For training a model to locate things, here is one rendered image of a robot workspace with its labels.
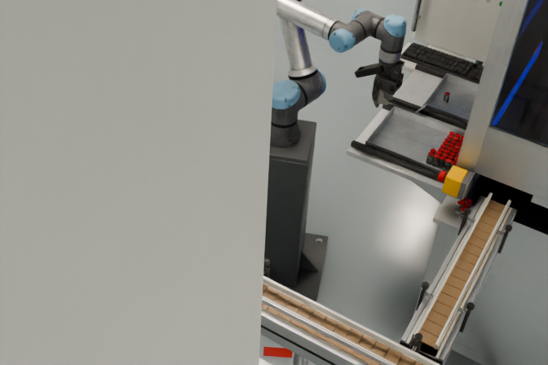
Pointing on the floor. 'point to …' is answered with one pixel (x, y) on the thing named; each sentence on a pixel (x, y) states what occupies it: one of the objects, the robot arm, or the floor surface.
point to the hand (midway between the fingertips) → (375, 103)
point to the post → (490, 85)
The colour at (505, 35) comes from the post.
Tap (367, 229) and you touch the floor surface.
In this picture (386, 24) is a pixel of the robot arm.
